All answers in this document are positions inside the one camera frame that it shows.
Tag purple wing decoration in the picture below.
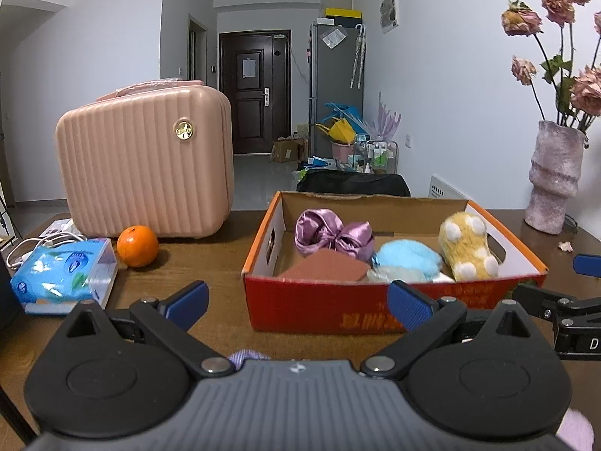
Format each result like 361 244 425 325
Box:
368 91 403 141

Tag orange cardboard box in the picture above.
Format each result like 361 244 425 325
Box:
241 191 549 335

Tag pink fluffy cloth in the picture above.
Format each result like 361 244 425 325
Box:
556 409 597 451

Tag clear plastic bag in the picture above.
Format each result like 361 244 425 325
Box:
322 27 347 49

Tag white leaning panel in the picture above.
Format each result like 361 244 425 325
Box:
428 174 469 201

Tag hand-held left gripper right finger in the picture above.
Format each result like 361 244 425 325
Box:
359 279 537 380

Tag pink plastic bucket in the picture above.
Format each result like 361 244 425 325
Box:
330 140 356 164

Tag white power strip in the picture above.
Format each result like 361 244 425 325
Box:
40 218 78 239

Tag blue fluffy plush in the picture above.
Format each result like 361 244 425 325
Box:
372 239 443 280

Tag orange fruit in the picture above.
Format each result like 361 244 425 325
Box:
116 225 159 268

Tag grey refrigerator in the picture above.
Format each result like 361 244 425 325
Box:
307 21 364 159

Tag pile of bags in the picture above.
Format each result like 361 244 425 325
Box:
292 156 348 183

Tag pale green soft cloth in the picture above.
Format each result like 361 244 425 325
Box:
366 265 423 285

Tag white wall fuse panel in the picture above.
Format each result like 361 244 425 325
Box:
379 0 400 33

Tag pink ribbed suitcase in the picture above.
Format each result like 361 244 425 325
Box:
55 78 236 239

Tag wire trolley with bottles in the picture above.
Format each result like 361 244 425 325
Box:
350 140 400 174

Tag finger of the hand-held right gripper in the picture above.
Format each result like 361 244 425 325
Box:
512 283 601 325
573 254 601 276

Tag blue tissue pack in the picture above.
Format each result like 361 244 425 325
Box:
10 238 118 315

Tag pale folded umbrella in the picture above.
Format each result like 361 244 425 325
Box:
350 23 367 89

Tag brown cardboard carton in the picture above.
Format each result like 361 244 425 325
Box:
271 136 304 163

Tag purple satin scrunchie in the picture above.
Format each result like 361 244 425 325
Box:
295 209 375 263

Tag blue plastic rack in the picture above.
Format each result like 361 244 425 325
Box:
325 102 364 127

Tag pink textured vase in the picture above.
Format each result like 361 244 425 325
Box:
524 121 590 236

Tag reddish brown cloth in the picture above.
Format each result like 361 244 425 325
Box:
277 249 371 283

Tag white cables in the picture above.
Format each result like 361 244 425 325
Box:
6 230 88 268

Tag dark brown entrance door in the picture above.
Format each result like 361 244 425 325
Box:
218 30 292 155

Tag yellow spotted plush toy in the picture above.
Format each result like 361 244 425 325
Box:
438 211 500 281

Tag grey interior door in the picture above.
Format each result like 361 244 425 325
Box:
188 14 208 83

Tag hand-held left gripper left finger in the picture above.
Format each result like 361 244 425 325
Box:
61 280 236 378

